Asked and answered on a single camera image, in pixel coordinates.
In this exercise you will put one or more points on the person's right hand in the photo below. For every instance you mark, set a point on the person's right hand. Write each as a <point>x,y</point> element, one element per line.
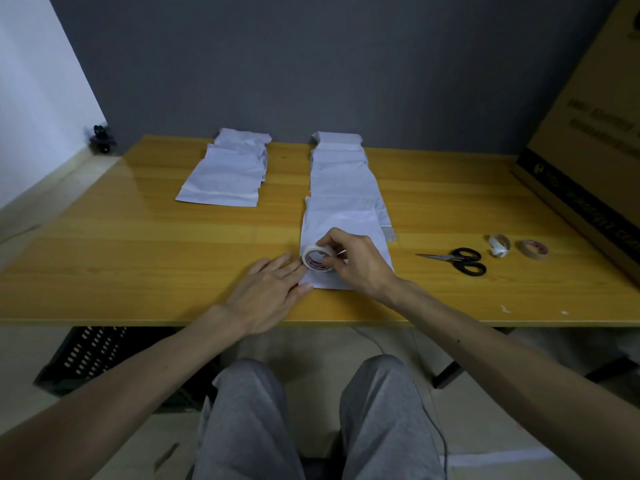
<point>365,267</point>

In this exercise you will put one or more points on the person's left hand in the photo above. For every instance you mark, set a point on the person's left hand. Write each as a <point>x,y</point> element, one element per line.
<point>262,299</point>

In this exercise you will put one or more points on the person's right thumb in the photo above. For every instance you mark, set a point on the person's right thumb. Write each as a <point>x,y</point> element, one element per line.
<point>339,264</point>

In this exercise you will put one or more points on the person's left little finger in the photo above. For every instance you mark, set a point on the person's left little finger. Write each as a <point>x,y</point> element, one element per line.
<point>260,266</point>

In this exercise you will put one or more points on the person's left middle finger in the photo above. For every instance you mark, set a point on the person's left middle finger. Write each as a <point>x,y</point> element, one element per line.
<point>295,273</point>

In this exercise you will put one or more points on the white adhesive tape roll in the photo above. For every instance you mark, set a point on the white adhesive tape roll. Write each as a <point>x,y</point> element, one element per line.
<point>314,259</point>

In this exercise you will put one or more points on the white paper envelope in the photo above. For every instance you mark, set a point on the white paper envelope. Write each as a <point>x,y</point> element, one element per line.
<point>345,217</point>

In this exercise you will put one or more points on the person's right forearm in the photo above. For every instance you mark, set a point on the person's right forearm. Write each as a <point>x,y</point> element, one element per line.
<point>510,374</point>

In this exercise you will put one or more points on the person's left forearm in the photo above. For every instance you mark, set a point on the person's left forearm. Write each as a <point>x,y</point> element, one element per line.
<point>125,389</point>

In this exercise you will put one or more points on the row of white envelopes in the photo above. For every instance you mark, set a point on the row of white envelopes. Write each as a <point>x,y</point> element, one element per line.
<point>340,169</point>

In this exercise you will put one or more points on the pile of white envelopes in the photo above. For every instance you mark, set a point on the pile of white envelopes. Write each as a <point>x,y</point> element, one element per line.
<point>227,172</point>

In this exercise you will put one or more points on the black table leg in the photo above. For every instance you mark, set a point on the black table leg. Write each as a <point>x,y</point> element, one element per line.
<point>446,375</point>

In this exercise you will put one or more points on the person's grey trousers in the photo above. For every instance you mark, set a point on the person's grey trousers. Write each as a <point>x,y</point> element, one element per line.
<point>250,424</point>

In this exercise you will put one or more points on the crumpled white tape scrap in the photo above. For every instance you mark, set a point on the crumpled white tape scrap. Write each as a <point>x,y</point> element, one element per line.
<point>499,245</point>

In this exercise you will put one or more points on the black perforated plastic crate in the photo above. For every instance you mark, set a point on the black perforated plastic crate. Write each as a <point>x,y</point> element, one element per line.
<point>95,354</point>

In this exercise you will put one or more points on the brown empty tape core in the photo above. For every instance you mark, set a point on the brown empty tape core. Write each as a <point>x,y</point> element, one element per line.
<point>536,249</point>

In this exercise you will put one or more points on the small black clamp device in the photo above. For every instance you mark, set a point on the small black clamp device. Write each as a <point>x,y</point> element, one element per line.
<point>102,139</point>

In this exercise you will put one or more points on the large brown cardboard box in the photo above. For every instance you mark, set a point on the large brown cardboard box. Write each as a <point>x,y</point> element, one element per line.
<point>595,144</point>

